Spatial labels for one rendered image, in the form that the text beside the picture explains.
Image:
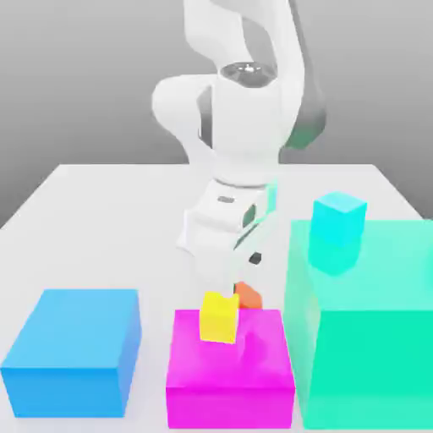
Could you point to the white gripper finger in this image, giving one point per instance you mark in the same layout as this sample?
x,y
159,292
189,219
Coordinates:
x,y
213,274

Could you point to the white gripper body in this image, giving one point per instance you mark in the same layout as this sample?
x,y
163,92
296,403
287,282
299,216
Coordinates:
x,y
209,233

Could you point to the small yellow cube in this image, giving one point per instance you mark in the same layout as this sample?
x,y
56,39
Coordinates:
x,y
216,321

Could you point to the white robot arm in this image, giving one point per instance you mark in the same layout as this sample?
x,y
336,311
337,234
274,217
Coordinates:
x,y
247,128

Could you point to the small orange cube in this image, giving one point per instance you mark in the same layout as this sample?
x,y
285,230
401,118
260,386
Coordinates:
x,y
250,297

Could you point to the small cyan cube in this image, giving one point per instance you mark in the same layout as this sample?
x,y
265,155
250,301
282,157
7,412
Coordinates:
x,y
335,233

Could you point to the large magenta box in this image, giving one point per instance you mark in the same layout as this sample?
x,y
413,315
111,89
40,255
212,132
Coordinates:
x,y
230,379

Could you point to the large blue box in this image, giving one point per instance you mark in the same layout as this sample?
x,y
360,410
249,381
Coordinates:
x,y
74,348

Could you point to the large teal box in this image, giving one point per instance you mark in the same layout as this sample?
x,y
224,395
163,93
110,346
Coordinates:
x,y
368,355

